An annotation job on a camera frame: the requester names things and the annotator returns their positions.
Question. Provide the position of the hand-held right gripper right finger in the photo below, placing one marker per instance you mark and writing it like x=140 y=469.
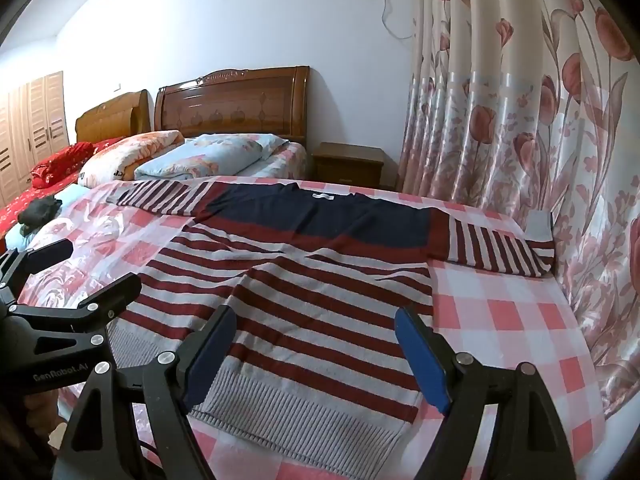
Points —
x=420 y=360

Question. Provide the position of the black cloth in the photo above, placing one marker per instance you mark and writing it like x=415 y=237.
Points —
x=40 y=210

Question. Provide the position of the striped knit sweater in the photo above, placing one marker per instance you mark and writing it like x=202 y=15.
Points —
x=320 y=280

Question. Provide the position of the person's left hand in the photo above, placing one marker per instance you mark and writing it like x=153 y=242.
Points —
x=37 y=410

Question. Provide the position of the orange floral quilt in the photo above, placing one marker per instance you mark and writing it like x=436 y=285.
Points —
x=125 y=155

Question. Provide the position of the wooden nightstand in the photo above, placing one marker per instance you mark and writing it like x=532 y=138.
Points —
x=350 y=162

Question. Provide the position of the large wooden headboard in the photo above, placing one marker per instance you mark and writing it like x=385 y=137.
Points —
x=235 y=105

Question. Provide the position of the floral tulip curtain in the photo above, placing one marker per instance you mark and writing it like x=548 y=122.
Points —
x=500 y=110

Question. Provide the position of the red bedsheet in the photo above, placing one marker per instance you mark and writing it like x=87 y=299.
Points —
x=10 y=215

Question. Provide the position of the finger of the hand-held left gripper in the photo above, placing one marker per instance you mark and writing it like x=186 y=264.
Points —
x=47 y=252
x=115 y=292

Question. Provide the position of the small wooden headboard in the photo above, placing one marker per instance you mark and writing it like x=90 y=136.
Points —
x=110 y=120

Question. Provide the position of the blue floral quilt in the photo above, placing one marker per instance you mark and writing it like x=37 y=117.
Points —
x=210 y=155

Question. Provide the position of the red pillow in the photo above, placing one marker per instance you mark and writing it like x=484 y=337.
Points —
x=60 y=162

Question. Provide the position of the pink checked bed blanket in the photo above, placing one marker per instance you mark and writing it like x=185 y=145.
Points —
x=500 y=320

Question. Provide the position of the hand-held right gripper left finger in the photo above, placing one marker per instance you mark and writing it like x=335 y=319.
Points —
x=210 y=355

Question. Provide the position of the light blue cloth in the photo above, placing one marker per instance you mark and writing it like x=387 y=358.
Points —
x=72 y=192

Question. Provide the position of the light wooden wardrobe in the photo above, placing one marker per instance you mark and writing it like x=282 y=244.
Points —
x=35 y=120

